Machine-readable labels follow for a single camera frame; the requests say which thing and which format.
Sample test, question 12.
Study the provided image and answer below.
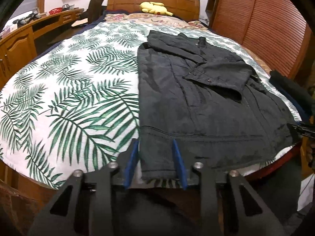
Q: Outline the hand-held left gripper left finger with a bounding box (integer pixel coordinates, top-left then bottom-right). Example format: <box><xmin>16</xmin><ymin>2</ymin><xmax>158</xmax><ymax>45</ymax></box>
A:
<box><xmin>27</xmin><ymin>139</ymin><xmax>141</xmax><ymax>236</ymax></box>

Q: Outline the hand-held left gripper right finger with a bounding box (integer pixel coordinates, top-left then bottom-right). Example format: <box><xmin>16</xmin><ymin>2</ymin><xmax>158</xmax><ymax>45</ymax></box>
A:
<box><xmin>171</xmin><ymin>139</ymin><xmax>286</xmax><ymax>236</ymax></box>

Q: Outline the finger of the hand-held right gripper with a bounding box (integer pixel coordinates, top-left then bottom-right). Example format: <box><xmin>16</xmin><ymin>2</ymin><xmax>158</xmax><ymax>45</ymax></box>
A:
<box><xmin>287</xmin><ymin>123</ymin><xmax>315</xmax><ymax>139</ymax></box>

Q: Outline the black jacket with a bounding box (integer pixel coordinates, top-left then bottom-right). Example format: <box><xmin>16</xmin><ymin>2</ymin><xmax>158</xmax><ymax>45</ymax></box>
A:
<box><xmin>137</xmin><ymin>29</ymin><xmax>299</xmax><ymax>181</ymax></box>

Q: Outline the person's right hand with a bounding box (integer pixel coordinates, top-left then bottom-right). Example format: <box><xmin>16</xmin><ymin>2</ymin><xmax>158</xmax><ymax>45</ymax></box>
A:
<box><xmin>305</xmin><ymin>140</ymin><xmax>315</xmax><ymax>167</ymax></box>

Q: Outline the dark folded garment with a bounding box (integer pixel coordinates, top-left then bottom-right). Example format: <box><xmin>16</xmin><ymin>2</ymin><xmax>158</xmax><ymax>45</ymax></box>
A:
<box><xmin>269</xmin><ymin>70</ymin><xmax>315</xmax><ymax>123</ymax></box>

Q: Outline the white plastic bag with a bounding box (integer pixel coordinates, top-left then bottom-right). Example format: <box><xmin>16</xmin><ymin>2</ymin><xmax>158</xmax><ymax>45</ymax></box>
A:
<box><xmin>298</xmin><ymin>174</ymin><xmax>315</xmax><ymax>212</ymax></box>

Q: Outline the leaf print bed sheet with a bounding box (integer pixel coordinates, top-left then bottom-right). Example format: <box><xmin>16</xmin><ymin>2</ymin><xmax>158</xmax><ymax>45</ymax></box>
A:
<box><xmin>0</xmin><ymin>21</ymin><xmax>303</xmax><ymax>190</ymax></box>

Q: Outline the wooden slatted wardrobe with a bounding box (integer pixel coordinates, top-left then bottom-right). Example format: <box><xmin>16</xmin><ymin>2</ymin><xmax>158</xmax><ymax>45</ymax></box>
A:
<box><xmin>205</xmin><ymin>0</ymin><xmax>312</xmax><ymax>79</ymax></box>

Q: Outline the floral bedspread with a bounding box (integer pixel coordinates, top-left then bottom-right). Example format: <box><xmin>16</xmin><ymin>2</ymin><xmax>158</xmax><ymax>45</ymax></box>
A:
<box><xmin>103</xmin><ymin>12</ymin><xmax>271</xmax><ymax>74</ymax></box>

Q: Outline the yellow plush toy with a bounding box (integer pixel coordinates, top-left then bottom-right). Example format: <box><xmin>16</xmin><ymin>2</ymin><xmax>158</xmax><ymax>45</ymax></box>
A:
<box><xmin>139</xmin><ymin>1</ymin><xmax>173</xmax><ymax>16</ymax></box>

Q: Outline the wooden bed headboard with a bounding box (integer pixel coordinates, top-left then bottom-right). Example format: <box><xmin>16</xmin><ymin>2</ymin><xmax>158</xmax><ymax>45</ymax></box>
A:
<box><xmin>107</xmin><ymin>0</ymin><xmax>201</xmax><ymax>21</ymax></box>

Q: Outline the dark desk chair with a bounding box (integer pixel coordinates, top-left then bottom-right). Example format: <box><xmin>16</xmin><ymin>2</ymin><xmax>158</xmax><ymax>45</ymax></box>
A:
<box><xmin>71</xmin><ymin>0</ymin><xmax>106</xmax><ymax>27</ymax></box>

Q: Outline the wooden desk with cabinets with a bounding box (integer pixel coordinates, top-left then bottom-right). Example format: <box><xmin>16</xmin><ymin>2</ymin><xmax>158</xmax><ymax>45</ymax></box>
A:
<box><xmin>0</xmin><ymin>7</ymin><xmax>84</xmax><ymax>86</ymax></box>

